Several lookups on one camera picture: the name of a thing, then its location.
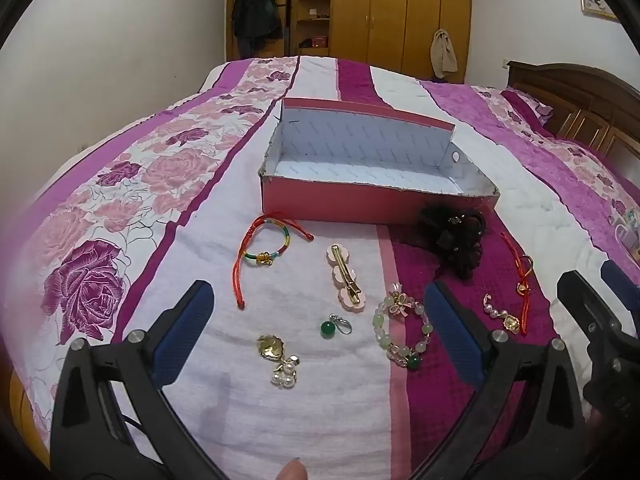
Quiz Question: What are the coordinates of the wooden headboard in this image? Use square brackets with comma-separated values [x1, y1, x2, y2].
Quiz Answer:
[506, 60, 640, 163]

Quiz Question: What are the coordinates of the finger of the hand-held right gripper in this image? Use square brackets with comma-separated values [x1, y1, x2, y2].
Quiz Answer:
[600, 259, 640, 328]
[556, 270, 623, 346]

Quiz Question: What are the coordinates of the purple floral bedspread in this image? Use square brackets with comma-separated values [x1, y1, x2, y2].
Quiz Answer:
[0, 55, 640, 480]

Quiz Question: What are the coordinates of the pink cardboard box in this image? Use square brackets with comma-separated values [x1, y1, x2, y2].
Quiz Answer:
[259, 97, 501, 226]

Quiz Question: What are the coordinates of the pearl gold flower charm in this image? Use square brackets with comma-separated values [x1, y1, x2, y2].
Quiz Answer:
[482, 294, 519, 332]

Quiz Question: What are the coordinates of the red cord gold charm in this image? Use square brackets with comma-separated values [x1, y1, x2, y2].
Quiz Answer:
[500, 231, 535, 336]

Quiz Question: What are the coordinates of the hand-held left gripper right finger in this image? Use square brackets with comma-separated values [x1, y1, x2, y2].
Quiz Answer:
[410, 280, 593, 480]

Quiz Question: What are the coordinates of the green bead pendant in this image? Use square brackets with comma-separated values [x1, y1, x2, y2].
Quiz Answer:
[320, 313, 355, 339]

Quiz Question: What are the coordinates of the pink flower hair clip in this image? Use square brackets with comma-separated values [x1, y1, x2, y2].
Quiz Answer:
[326, 244, 368, 317]

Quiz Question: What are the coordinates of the small white teal packet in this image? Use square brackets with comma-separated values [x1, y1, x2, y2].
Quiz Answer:
[610, 209, 640, 252]

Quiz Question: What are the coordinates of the rainbow cord bracelet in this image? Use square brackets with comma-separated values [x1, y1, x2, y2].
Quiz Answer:
[234, 214, 315, 310]

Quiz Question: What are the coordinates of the beige hanging cloth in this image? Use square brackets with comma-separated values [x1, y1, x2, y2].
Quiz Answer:
[431, 29, 459, 79]

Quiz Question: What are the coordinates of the wooden wardrobe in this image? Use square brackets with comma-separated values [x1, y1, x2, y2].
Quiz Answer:
[209, 0, 473, 83]

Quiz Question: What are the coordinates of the dark hanging jacket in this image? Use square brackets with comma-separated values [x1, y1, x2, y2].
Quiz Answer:
[231, 0, 284, 58]

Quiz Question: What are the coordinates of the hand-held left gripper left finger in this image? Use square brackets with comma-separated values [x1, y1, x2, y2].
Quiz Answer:
[50, 280, 236, 480]

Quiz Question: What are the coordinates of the black lace hair scrunchie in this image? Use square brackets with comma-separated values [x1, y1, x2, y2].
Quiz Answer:
[400, 204, 488, 281]

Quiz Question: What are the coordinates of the purple floral pillow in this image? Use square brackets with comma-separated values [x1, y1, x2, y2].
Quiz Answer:
[502, 87, 554, 127]

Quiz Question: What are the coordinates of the person's left hand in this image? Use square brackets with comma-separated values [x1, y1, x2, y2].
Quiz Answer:
[277, 457, 308, 480]

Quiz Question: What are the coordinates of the gold leaf pearl brooch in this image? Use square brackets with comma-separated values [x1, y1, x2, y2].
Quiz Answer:
[256, 335, 301, 389]

